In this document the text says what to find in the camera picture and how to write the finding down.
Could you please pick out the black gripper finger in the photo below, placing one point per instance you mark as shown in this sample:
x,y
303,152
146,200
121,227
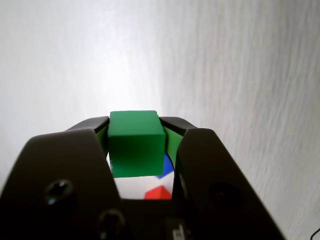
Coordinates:
x,y
212,180
62,175

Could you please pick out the blue wooden cube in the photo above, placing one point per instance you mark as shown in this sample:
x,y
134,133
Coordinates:
x,y
166,167

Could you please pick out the red wooden cube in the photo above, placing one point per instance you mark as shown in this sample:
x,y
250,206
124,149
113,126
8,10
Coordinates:
x,y
160,193

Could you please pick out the green wooden cube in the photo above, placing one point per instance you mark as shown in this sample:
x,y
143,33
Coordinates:
x,y
136,150

